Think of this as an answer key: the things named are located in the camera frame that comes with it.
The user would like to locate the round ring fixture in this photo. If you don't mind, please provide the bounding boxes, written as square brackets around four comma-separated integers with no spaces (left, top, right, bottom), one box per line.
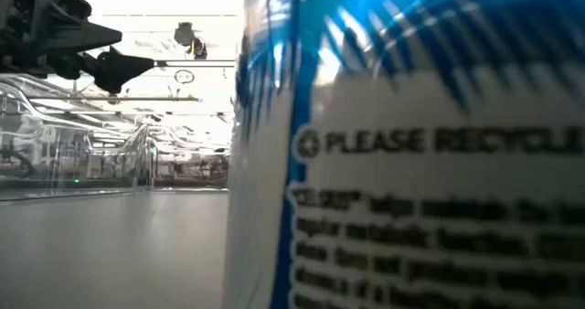
[174,69,197,85]

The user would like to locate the black overhead camera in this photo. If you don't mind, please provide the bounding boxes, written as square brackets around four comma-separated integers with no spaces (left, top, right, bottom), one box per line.
[173,21,209,61]

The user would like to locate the black curved hose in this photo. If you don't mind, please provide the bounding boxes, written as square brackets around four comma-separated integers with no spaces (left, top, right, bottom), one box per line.
[0,147,37,176]

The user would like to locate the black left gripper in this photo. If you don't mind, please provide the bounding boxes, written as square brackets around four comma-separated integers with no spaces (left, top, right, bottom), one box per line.
[0,0,156,95]

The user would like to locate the clear plastic bin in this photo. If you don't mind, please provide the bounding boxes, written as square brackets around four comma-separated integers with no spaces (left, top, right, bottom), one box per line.
[0,73,156,203]

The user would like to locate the Celsius Arctic Vibe can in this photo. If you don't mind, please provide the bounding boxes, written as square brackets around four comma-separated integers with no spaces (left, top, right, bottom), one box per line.
[222,0,585,309]

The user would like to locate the black table frame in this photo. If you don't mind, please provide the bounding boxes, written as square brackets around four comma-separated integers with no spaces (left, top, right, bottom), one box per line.
[153,180,229,194]

